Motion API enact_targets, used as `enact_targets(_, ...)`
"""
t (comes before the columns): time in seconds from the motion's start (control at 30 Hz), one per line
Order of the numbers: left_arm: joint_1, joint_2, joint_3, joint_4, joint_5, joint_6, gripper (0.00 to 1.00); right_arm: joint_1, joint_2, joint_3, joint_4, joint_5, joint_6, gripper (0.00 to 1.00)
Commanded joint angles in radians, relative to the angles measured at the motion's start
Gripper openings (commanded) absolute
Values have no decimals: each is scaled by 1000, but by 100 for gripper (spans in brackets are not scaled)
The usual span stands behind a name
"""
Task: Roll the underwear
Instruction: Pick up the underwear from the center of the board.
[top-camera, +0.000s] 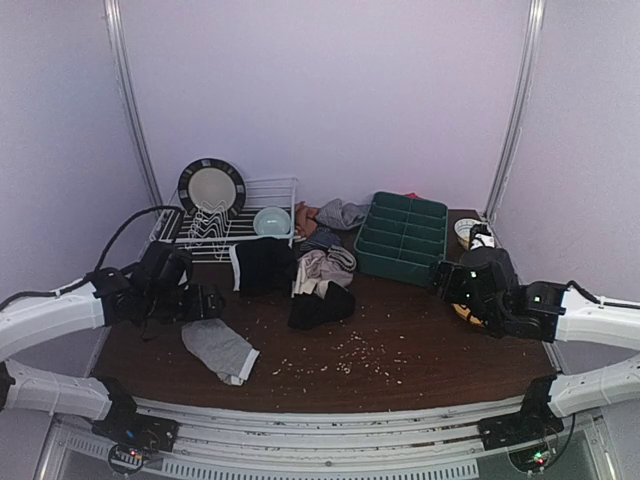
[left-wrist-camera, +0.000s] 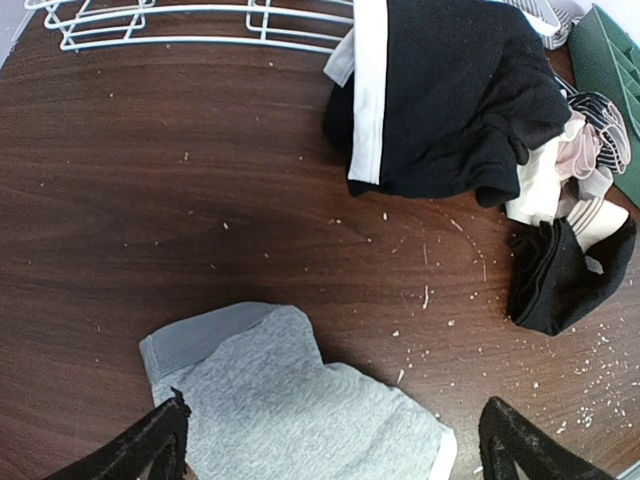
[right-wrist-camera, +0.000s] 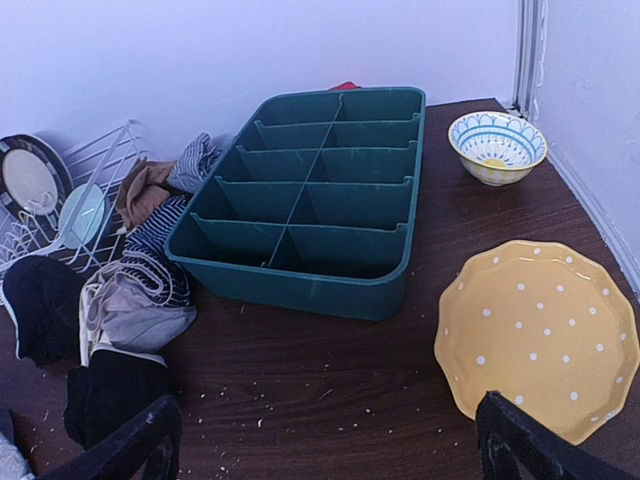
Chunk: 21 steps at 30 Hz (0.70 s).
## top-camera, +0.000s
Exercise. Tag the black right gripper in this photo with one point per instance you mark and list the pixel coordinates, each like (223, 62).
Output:
(442, 278)

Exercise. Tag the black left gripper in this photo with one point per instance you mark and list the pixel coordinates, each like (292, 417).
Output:
(211, 303)

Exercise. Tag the grey boxer briefs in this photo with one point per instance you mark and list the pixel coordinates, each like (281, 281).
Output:
(223, 351)

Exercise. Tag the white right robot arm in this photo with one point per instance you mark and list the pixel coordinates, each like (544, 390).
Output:
(483, 289)

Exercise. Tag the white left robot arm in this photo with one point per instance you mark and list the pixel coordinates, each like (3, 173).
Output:
(159, 287)

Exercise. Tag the black crumpled underwear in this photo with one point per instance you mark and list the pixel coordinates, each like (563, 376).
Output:
(309, 311)

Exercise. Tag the beige striped underwear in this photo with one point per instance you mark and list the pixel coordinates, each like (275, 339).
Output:
(318, 270)

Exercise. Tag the grey crumpled underwear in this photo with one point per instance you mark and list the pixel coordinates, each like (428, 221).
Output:
(338, 215)

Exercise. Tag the blue striped underwear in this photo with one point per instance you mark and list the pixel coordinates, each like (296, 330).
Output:
(323, 239)

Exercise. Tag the brown crumpled underwear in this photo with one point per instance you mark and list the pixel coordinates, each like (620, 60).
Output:
(305, 220)

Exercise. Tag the yellow plate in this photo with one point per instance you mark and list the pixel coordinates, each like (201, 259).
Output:
(464, 313)

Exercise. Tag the patterned white bowl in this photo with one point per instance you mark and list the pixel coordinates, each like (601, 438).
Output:
(462, 229)

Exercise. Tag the green compartment tray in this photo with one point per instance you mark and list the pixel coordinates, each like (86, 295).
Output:
(402, 238)

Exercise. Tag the light blue bowl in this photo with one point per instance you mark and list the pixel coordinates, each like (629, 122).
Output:
(272, 221)

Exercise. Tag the black rimmed plate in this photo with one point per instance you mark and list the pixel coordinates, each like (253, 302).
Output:
(208, 183)

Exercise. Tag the white wire dish rack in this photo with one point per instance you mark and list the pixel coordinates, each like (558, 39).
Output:
(208, 234)

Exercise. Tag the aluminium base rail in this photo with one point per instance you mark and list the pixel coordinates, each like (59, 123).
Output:
(439, 443)

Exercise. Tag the right aluminium frame post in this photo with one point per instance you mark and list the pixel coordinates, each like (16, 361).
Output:
(530, 52)

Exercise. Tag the aluminium frame post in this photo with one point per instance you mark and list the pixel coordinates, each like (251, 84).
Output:
(117, 40)
(530, 52)

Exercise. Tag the left aluminium frame post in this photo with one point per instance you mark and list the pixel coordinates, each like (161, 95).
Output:
(117, 40)

